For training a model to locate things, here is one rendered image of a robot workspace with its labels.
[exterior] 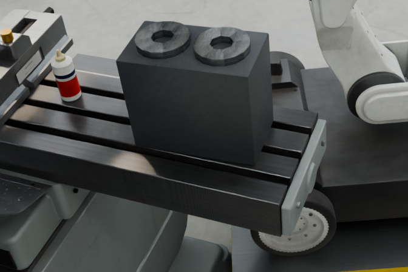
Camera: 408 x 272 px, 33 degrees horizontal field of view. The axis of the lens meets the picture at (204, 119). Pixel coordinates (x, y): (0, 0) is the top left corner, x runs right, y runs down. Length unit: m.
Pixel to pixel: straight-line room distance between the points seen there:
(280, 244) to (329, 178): 0.20
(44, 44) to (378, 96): 0.75
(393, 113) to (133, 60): 0.76
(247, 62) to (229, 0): 2.35
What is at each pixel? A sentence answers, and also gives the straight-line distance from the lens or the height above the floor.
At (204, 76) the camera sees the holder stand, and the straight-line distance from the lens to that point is 1.04.
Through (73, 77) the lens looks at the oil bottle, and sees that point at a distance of 1.31.
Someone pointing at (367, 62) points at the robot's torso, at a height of 0.78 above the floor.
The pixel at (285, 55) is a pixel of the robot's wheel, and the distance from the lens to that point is 1.96.
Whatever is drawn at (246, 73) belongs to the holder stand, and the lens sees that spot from 1.02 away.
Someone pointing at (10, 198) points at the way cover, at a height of 0.87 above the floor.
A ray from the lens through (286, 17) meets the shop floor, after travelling 3.22.
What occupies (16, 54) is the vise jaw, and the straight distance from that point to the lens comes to 1.37.
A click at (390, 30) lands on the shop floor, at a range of 3.13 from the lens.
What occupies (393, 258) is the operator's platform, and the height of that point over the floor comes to 0.40.
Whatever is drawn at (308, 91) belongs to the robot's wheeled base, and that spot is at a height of 0.57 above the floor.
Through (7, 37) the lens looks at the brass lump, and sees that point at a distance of 1.35.
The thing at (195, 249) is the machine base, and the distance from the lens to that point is 1.98.
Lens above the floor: 1.73
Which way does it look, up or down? 40 degrees down
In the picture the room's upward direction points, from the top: 8 degrees counter-clockwise
